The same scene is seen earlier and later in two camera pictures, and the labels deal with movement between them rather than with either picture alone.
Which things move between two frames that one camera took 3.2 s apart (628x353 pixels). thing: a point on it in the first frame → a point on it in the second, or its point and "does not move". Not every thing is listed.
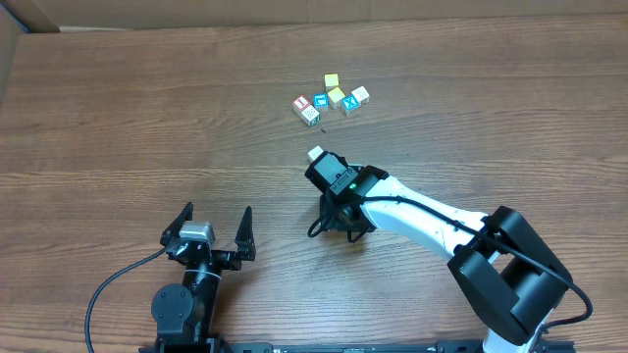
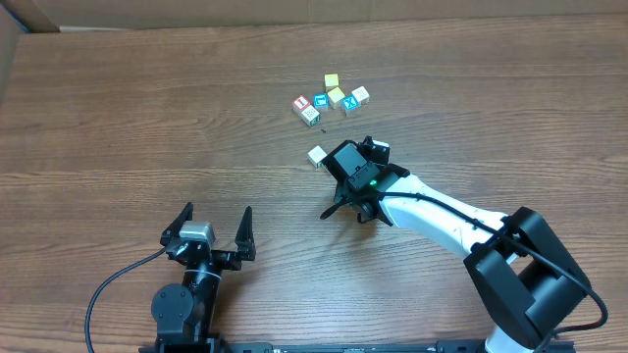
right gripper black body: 340,218 → 340,194
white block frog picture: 314,153 does not move
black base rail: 202,346 does not move
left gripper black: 216,258 does not move
